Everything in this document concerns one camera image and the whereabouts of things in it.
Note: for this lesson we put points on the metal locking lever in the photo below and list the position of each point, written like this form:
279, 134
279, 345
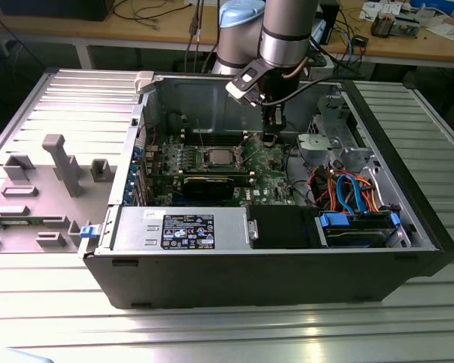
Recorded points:
201, 134

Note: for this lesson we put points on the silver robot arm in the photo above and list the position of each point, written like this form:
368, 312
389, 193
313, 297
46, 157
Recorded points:
283, 34

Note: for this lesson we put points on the black RAM slot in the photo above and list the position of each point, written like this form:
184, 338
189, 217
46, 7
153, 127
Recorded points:
193, 137
193, 142
212, 173

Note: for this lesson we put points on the silver drive cage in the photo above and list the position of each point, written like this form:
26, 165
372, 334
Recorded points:
318, 145

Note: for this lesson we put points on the black tower box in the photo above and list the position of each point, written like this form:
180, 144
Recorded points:
331, 19

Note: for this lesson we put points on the small black adapter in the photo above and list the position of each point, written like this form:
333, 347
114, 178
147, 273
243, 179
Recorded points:
361, 41

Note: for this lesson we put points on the green motherboard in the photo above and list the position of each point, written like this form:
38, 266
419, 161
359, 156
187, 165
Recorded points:
265, 177

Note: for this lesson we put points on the metal cooler heatsink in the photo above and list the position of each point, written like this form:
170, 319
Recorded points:
381, 26

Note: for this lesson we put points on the white paper sheet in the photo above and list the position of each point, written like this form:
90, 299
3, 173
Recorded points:
374, 9
450, 32

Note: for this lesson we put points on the black graphics card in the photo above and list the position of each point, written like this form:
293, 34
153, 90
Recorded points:
208, 187

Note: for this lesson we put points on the grey metal component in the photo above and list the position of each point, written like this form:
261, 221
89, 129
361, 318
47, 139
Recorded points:
405, 27

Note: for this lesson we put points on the grey case latch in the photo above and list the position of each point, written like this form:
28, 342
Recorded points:
143, 81

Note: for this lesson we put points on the hard disk in blue carrier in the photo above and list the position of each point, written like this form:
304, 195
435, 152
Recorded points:
333, 220

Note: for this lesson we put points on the blue box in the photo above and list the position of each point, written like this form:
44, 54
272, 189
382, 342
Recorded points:
435, 4

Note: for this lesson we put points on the wooden desk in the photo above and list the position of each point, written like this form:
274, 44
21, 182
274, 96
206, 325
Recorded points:
98, 33

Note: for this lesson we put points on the black and grey PC case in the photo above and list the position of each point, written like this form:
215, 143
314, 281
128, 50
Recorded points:
249, 280

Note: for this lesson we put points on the grey power supply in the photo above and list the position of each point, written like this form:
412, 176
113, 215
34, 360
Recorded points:
136, 227

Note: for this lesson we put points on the blue case latch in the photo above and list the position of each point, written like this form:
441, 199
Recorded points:
89, 231

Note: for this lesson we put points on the grey parts rack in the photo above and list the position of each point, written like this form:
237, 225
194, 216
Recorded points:
41, 211

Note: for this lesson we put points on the green RAM stick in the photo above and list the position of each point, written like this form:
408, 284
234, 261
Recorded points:
30, 220

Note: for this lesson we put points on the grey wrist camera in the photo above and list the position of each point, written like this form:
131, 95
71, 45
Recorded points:
319, 62

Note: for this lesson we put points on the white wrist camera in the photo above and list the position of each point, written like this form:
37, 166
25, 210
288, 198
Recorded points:
243, 81

